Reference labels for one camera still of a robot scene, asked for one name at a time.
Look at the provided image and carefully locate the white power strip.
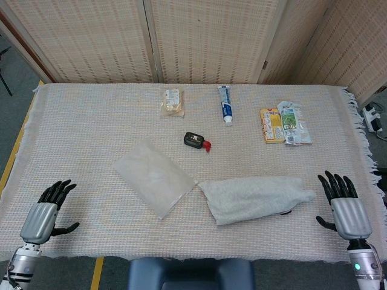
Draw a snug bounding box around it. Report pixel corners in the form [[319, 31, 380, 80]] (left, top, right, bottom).
[[362, 101, 385, 134]]

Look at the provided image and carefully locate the white terry towel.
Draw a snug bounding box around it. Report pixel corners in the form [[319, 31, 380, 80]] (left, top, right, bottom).
[[198, 176, 316, 226]]

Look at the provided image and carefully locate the clear packet of crackers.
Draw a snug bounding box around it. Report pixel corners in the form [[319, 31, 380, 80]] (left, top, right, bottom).
[[160, 89, 185, 118]]

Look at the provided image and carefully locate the wicker folding screen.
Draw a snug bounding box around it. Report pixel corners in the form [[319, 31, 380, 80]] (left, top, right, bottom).
[[0, 0, 387, 105]]

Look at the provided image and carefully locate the green white snack package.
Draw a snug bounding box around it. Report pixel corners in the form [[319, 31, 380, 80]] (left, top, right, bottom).
[[277, 101, 313, 147]]

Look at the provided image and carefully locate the beige woven tablecloth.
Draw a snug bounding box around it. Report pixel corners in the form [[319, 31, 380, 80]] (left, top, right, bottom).
[[0, 83, 387, 263]]

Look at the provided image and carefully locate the transparent plastic zip bag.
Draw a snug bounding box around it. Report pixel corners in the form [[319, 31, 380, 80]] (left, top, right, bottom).
[[113, 138, 196, 220]]

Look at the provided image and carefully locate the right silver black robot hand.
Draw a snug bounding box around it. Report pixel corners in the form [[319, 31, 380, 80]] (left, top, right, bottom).
[[315, 170, 373, 241]]

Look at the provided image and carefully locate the yellow cardboard box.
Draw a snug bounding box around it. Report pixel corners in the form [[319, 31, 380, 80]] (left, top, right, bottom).
[[259, 108, 285, 144]]

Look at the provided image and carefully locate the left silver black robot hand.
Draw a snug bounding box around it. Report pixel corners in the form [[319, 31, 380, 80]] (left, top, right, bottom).
[[19, 179, 80, 245]]

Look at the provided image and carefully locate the black stand leg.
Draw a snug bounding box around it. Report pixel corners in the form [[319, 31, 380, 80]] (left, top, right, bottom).
[[0, 34, 13, 97]]

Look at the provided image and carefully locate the blue white toothpaste tube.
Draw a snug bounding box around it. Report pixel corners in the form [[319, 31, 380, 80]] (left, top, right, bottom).
[[218, 86, 234, 127]]

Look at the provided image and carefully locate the black and red small device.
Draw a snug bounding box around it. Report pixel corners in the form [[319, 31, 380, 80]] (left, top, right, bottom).
[[183, 131, 213, 153]]

